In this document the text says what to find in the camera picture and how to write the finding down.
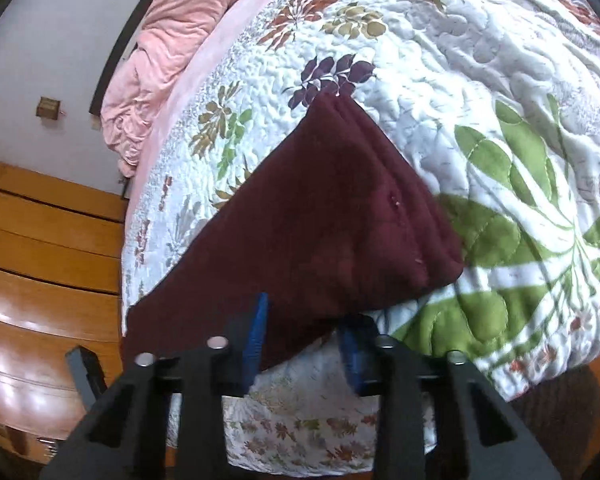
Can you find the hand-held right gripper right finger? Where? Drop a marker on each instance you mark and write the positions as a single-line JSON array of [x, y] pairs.
[[352, 360]]

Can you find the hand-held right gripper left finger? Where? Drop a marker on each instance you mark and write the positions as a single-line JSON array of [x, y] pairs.
[[255, 340]]

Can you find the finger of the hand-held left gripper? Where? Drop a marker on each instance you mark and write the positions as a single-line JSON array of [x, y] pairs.
[[86, 370]]

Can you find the maroon pants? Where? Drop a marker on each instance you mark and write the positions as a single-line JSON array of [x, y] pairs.
[[305, 235]]

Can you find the wooden wardrobe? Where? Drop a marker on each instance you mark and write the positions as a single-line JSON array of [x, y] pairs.
[[40, 260]]

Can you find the pink bed sheet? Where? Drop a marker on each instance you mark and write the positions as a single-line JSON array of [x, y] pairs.
[[220, 45]]

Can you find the pink crumpled duvet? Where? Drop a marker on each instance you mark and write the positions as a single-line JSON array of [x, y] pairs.
[[170, 50]]

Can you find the floral quilted bedspread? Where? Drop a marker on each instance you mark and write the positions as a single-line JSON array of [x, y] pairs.
[[480, 85]]

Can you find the dark bed headboard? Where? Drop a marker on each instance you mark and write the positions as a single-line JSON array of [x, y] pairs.
[[120, 35]]

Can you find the brown wall box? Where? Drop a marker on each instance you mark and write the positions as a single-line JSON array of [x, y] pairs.
[[49, 107]]

